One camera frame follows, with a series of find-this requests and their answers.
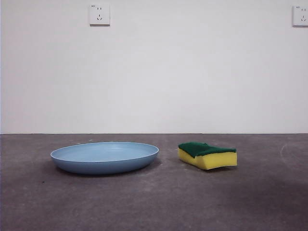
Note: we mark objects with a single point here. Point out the yellow sponge with green pad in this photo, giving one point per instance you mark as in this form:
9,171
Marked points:
216,161

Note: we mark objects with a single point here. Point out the blue round plate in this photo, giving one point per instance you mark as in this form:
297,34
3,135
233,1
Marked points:
103,161

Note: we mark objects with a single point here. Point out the white wall socket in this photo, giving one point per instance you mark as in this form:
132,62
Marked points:
99,14
300,15

